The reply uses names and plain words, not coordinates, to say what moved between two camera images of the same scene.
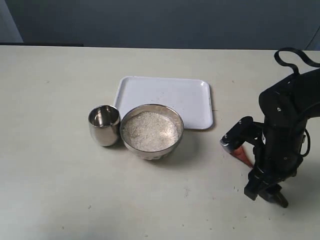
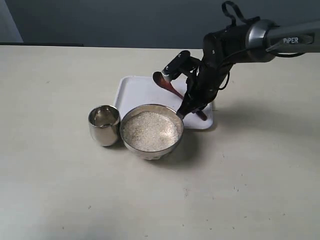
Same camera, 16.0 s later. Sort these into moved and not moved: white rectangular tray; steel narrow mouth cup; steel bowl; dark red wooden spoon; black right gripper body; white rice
Moved: black right gripper body; dark red wooden spoon
Not moved: white rice; steel bowl; steel narrow mouth cup; white rectangular tray
